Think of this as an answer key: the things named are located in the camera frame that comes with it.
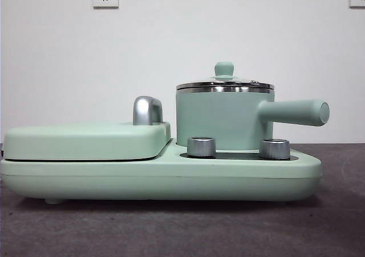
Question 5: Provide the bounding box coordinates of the glass pot lid green knob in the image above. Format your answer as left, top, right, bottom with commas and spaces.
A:
175, 62, 276, 93

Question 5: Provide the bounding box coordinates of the silver control knob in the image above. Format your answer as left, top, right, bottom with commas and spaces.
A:
186, 136, 217, 157
259, 138, 291, 160

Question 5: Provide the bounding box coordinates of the mint green breakfast machine base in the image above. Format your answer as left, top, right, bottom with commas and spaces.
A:
0, 138, 323, 205

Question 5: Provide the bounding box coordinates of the mint green griddle lid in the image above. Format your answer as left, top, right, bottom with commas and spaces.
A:
3, 96, 172, 161

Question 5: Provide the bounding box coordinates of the mint green pot with handle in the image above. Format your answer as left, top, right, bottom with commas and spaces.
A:
175, 86, 331, 152

